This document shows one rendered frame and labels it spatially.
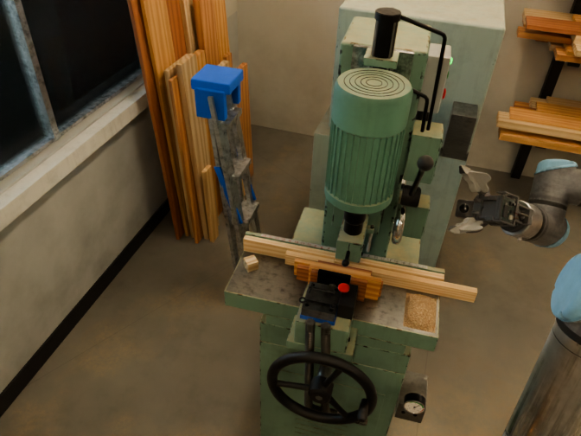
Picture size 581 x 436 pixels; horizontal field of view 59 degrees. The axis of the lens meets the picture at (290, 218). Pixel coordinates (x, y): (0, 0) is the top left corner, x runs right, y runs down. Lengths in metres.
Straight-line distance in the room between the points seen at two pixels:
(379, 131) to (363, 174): 0.12
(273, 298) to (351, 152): 0.50
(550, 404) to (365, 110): 0.65
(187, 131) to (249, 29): 1.38
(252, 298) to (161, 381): 1.04
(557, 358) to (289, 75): 3.14
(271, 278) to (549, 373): 0.81
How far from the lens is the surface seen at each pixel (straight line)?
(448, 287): 1.51
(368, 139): 1.16
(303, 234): 1.80
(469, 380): 2.53
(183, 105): 2.55
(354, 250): 1.40
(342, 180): 1.23
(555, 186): 1.41
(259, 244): 1.55
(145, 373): 2.45
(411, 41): 1.40
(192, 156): 2.68
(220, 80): 2.00
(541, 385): 1.00
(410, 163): 1.47
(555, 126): 3.29
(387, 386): 1.63
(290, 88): 3.86
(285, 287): 1.48
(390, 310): 1.46
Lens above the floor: 1.98
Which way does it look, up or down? 39 degrees down
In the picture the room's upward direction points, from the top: 2 degrees clockwise
